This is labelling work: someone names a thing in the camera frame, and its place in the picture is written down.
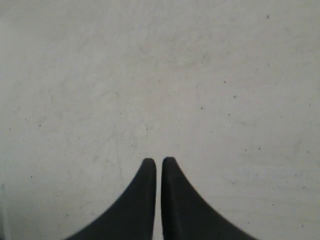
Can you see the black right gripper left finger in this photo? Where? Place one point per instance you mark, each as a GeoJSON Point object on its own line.
{"type": "Point", "coordinates": [132, 215]}

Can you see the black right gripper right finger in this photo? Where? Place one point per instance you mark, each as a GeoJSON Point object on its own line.
{"type": "Point", "coordinates": [185, 215]}

